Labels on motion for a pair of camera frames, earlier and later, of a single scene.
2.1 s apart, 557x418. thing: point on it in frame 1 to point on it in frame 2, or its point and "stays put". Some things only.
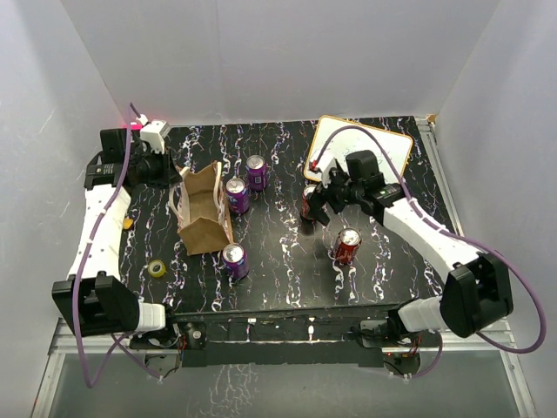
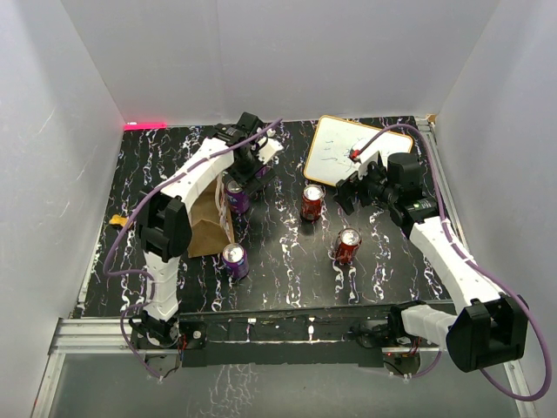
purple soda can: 238,194 stays put
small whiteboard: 398,146 stays put
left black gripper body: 152,167 to 244,171
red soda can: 305,205 stays put
